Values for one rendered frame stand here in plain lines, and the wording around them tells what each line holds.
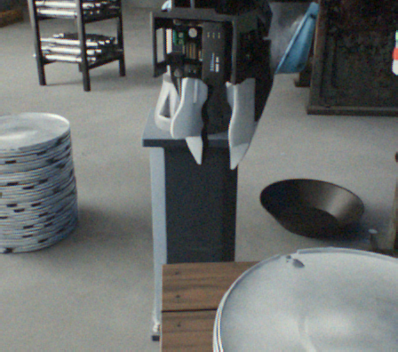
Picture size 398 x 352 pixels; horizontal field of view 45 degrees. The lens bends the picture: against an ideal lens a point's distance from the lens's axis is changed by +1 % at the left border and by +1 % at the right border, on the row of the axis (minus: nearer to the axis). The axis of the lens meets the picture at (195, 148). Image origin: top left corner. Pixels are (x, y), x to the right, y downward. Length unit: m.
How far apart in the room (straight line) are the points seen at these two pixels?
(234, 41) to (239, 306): 0.30
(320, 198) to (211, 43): 1.24
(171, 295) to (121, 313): 0.53
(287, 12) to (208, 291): 0.44
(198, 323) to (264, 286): 0.09
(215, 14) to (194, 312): 0.37
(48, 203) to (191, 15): 1.03
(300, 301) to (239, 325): 0.08
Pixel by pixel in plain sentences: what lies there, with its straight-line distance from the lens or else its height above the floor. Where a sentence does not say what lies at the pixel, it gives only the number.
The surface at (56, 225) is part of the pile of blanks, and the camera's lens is 1.38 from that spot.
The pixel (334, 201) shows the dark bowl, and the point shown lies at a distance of 1.56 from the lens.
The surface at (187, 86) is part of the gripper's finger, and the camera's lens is 0.43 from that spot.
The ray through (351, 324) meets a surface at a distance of 0.53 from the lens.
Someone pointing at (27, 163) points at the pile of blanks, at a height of 0.26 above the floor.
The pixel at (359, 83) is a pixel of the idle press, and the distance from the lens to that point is 2.54.
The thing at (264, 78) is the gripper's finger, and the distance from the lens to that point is 0.43.
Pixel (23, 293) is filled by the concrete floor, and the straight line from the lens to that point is 1.25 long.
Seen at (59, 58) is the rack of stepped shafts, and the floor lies 0.17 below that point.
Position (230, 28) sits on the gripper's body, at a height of 0.69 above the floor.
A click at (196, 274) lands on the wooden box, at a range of 0.66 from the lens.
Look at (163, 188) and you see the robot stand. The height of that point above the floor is 0.35.
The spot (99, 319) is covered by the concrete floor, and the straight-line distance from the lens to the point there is 1.14.
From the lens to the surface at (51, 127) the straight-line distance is 1.39.
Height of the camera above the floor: 0.74
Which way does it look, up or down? 22 degrees down
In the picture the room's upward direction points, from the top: straight up
